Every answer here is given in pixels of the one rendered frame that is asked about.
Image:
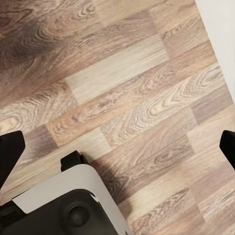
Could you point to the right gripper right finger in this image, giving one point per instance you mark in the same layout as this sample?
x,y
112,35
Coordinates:
x,y
227,146

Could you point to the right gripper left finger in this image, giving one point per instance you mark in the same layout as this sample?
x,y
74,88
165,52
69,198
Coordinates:
x,y
12,145

